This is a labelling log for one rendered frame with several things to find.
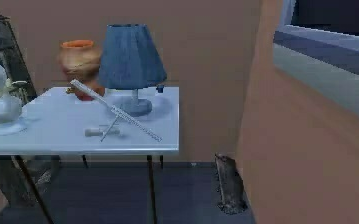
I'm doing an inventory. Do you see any thin grey stick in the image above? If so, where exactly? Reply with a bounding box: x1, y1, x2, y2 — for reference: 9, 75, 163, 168
99, 116, 121, 143

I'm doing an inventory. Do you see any blue shade table lamp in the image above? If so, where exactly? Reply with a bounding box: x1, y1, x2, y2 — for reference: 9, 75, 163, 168
97, 23, 168, 118

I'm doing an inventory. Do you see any small white cylinder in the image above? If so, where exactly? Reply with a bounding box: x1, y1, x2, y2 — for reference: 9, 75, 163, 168
84, 127, 121, 138

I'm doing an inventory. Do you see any dark grey rough block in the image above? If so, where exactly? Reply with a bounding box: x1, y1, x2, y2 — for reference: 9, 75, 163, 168
214, 153, 249, 215

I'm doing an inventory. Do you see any orange clay vase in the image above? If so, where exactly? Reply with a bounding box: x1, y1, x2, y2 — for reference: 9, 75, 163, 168
57, 39, 106, 102

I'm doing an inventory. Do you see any white table with black legs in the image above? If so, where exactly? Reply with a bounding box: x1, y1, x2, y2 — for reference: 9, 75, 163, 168
0, 85, 181, 224

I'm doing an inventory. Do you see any white bust sculpture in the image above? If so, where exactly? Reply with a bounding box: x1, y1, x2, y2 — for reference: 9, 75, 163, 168
0, 59, 29, 136

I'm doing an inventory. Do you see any window with grey frame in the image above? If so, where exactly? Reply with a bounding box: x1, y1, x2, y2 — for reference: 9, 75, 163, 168
272, 0, 359, 124

